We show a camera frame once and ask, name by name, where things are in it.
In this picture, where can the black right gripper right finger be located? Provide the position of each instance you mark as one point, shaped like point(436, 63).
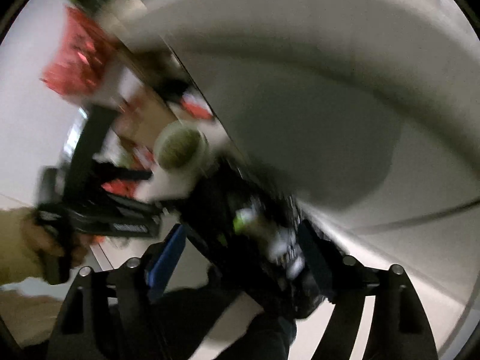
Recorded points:
point(337, 274)

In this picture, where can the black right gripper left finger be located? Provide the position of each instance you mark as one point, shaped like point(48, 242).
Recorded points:
point(161, 259)

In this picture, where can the left forearm beige sleeve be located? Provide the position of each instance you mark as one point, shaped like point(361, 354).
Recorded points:
point(18, 261)

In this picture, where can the black trash bag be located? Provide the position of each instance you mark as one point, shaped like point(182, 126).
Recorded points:
point(248, 231)

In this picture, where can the left hand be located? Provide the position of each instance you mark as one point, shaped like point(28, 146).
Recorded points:
point(38, 240)

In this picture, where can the green bucket with vegetable scraps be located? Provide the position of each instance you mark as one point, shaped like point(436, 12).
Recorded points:
point(181, 147)

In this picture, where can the red and white package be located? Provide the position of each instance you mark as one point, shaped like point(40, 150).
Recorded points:
point(194, 104)

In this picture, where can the red plastic bag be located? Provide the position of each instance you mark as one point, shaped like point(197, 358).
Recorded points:
point(82, 58)

